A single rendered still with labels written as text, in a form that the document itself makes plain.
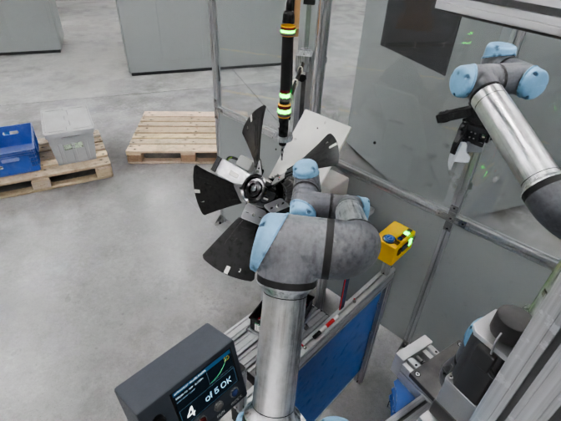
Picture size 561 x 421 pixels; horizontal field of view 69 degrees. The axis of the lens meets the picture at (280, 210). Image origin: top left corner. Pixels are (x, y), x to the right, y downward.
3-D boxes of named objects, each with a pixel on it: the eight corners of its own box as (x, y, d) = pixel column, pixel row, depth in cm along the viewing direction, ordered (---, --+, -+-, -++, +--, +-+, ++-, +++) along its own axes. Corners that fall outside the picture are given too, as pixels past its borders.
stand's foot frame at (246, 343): (286, 293, 277) (287, 285, 272) (339, 332, 252) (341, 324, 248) (214, 348, 240) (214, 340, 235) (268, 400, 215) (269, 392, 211)
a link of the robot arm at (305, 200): (329, 212, 109) (331, 183, 116) (287, 208, 110) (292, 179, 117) (326, 230, 115) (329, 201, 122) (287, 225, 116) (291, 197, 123)
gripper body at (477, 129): (481, 149, 116) (495, 109, 109) (452, 139, 121) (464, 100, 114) (491, 142, 121) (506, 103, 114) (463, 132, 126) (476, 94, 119)
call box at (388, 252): (389, 239, 175) (394, 220, 169) (410, 251, 170) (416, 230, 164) (368, 256, 166) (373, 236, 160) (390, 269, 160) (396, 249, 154)
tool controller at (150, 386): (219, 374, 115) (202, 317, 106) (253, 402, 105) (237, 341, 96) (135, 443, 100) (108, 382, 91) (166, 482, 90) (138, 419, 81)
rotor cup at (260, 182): (250, 200, 173) (231, 192, 162) (270, 172, 170) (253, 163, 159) (270, 220, 165) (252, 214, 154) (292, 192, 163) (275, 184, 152)
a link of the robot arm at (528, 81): (505, 103, 97) (477, 88, 106) (543, 101, 100) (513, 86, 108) (518, 70, 93) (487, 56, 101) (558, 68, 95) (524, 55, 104)
